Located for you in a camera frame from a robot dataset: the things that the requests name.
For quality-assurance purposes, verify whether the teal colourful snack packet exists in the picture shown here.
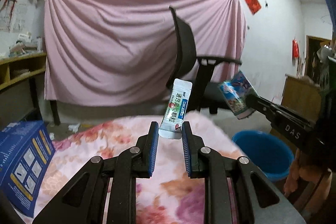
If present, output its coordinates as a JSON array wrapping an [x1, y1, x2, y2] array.
[[219, 71, 258, 119]]

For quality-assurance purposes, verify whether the blue cardboard box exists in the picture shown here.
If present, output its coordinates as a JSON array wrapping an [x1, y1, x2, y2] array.
[[1, 121, 55, 218]]

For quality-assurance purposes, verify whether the white blue sachet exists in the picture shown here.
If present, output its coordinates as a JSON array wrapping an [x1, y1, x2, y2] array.
[[158, 79, 193, 139]]

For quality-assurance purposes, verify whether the person right hand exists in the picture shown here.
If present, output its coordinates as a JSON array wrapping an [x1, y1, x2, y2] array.
[[284, 149, 333, 217]]

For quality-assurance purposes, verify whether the wooden cabinet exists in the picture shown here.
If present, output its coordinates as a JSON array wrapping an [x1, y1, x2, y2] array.
[[270, 74, 324, 135]]

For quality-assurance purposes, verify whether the blue plastic bucket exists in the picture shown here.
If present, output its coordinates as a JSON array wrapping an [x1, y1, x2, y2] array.
[[232, 130, 294, 182]]

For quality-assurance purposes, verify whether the red hanging bag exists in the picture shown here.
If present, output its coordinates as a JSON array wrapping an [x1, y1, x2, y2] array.
[[292, 39, 299, 59]]

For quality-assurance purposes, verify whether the floral pink tablecloth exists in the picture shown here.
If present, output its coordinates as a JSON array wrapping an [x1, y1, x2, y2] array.
[[34, 111, 243, 223]]

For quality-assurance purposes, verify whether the black office chair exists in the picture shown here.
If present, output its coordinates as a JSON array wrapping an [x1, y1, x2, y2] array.
[[166, 6, 242, 115]]

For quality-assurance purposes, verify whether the wooden shelf unit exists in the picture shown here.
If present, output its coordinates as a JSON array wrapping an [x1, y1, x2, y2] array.
[[0, 53, 47, 92]]

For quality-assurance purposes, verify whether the pink hanging bedsheet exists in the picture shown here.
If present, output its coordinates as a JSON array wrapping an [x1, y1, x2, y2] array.
[[44, 0, 247, 107]]

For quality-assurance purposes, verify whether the stack of books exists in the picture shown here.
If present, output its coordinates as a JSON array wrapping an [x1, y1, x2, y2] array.
[[9, 33, 44, 57]]

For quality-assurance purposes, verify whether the red diamond wall poster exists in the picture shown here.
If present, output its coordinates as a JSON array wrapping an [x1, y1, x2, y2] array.
[[244, 0, 261, 15]]

